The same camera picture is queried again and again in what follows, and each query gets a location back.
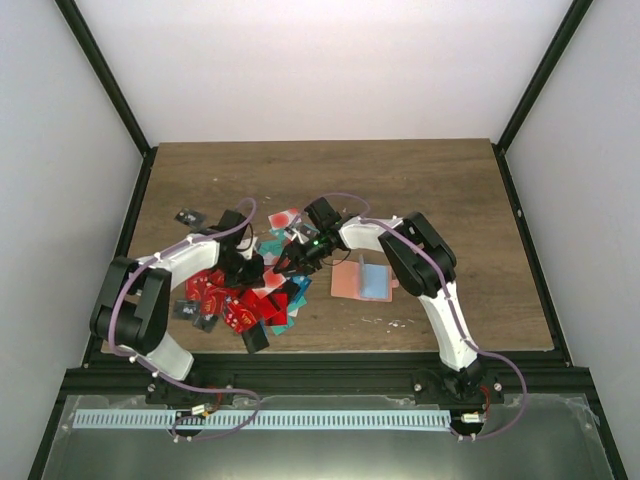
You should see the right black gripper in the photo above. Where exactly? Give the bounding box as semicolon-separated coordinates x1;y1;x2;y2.
273;232;332;279

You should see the white red circle card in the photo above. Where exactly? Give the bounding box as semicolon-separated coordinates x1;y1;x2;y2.
253;269;286;298
268;208;301;230

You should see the pink leather card holder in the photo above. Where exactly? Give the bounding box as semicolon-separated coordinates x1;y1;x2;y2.
330;255;399;303

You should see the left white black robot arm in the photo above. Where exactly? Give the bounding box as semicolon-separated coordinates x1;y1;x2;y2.
90;210;264;404

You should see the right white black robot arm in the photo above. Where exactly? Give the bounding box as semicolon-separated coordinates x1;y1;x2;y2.
274;197;484;403

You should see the teal card upper pile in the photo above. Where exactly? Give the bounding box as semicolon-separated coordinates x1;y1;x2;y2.
255;240;283;266

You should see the teal card pile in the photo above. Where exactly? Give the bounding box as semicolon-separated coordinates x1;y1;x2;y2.
266;295;307;335
255;240;283;266

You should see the blue card under pile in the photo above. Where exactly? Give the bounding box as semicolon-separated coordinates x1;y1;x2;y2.
290;275;312;302

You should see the red card left pile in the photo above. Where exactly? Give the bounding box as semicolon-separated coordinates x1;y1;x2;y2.
185;270;226;315

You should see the white red circle card top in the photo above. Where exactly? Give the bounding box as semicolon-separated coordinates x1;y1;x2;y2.
268;208;301;230

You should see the teal card front pile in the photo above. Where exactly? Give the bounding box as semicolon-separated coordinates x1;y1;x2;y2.
266;295;307;335

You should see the red VIP card front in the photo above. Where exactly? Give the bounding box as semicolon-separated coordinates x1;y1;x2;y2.
224;299;259;334

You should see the black card low left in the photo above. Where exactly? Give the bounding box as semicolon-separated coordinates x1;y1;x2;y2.
192;314;218;333

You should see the black VIP card far left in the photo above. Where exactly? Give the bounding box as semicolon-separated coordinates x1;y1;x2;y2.
174;208;206;231

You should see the black card at front edge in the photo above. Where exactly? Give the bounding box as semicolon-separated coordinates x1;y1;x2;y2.
241;323;270;354

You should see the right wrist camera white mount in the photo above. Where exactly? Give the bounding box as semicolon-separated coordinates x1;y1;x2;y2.
284;223;318;244

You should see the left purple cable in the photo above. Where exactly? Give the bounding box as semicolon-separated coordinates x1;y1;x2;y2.
109;196;262;443

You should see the light blue slotted cable duct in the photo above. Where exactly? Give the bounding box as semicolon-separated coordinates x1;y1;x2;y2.
73;409;451;431

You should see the black aluminium frame rail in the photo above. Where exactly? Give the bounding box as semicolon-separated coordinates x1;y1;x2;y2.
60;351;595;403

